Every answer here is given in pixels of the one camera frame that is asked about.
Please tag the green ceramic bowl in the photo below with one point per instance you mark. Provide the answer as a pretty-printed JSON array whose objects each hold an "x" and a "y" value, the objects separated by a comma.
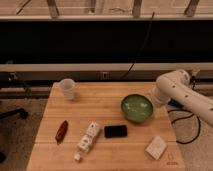
[{"x": 137, "y": 108}]

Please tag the clear plastic measuring cup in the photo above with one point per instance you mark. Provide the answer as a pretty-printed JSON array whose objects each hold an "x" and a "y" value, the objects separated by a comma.
[{"x": 67, "y": 86}]

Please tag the black smartphone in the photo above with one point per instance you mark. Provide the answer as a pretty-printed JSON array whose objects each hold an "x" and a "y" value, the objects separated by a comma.
[{"x": 115, "y": 131}]

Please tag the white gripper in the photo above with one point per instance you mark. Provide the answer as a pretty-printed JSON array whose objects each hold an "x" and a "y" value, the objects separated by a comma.
[{"x": 158, "y": 98}]

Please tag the white sponge block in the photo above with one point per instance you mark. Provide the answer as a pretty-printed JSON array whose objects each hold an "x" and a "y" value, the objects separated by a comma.
[{"x": 156, "y": 147}]

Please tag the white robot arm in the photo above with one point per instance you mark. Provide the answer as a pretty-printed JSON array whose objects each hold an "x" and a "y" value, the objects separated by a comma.
[{"x": 174, "y": 85}]

